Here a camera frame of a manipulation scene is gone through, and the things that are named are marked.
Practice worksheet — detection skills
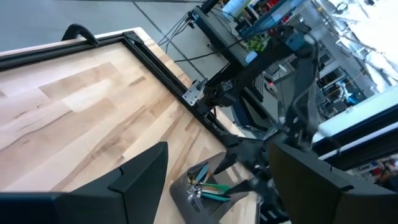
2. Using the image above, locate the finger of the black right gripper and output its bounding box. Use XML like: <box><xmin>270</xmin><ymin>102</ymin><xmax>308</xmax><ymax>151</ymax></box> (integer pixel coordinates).
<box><xmin>223</xmin><ymin>179</ymin><xmax>265</xmax><ymax>196</ymax></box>
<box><xmin>213</xmin><ymin>151</ymin><xmax>242</xmax><ymax>175</ymax></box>

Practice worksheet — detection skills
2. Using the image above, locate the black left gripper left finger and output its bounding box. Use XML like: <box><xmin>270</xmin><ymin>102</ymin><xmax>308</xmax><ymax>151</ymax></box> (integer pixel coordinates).
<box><xmin>71</xmin><ymin>141</ymin><xmax>169</xmax><ymax>224</ymax></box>

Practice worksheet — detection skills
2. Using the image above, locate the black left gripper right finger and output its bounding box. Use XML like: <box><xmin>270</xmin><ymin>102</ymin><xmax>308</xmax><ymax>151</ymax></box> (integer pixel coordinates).
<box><xmin>269</xmin><ymin>141</ymin><xmax>398</xmax><ymax>224</ymax></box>

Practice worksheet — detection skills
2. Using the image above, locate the light blue handle utensil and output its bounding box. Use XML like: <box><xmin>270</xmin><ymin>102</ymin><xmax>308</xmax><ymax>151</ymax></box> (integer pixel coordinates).
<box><xmin>195</xmin><ymin>164</ymin><xmax>210</xmax><ymax>184</ymax></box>

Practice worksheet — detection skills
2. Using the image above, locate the dark grey plastic bin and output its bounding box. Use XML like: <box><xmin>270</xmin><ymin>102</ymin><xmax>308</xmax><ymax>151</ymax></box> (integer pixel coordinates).
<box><xmin>169</xmin><ymin>151</ymin><xmax>259</xmax><ymax>224</ymax></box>

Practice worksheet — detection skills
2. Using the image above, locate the black overhead rig beam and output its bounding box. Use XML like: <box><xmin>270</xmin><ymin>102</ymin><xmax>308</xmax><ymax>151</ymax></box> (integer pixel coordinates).
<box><xmin>312</xmin><ymin>104</ymin><xmax>398</xmax><ymax>172</ymax></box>

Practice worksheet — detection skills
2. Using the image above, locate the white table panel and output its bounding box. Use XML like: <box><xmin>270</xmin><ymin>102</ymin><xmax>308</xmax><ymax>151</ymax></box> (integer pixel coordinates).
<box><xmin>310</xmin><ymin>85</ymin><xmax>398</xmax><ymax>144</ymax></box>

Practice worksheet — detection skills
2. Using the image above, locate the white plant pot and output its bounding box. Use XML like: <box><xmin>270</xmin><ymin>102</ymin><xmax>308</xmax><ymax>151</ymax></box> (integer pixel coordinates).
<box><xmin>244</xmin><ymin>51</ymin><xmax>259</xmax><ymax>63</ymax></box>

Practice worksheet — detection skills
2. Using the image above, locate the grey shelving unit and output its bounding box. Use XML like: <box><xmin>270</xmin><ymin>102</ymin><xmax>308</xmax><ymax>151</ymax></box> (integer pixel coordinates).
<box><xmin>310</xmin><ymin>30</ymin><xmax>383</xmax><ymax>113</ymax></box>

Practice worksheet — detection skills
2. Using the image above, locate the green potted plant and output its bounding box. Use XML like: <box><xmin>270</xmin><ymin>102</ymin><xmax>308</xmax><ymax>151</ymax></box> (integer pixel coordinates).
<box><xmin>245</xmin><ymin>34</ymin><xmax>271</xmax><ymax>52</ymax></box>

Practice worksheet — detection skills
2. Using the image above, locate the black rig table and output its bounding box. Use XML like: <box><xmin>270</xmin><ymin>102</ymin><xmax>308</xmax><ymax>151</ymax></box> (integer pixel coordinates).
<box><xmin>189</xmin><ymin>0</ymin><xmax>280</xmax><ymax>103</ymax></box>

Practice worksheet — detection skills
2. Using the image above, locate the silver mounting bracket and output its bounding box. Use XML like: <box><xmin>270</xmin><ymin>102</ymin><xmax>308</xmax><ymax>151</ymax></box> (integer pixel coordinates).
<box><xmin>182</xmin><ymin>78</ymin><xmax>208</xmax><ymax>106</ymax></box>

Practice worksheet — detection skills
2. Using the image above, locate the black aluminium table frame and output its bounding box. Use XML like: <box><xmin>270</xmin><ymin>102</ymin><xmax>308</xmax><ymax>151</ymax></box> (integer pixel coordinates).
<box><xmin>0</xmin><ymin>23</ymin><xmax>243</xmax><ymax>147</ymax></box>

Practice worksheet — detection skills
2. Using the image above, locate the loose cable bundle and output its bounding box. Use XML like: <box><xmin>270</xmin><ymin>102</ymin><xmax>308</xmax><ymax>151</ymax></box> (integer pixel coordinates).
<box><xmin>157</xmin><ymin>12</ymin><xmax>200</xmax><ymax>54</ymax></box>

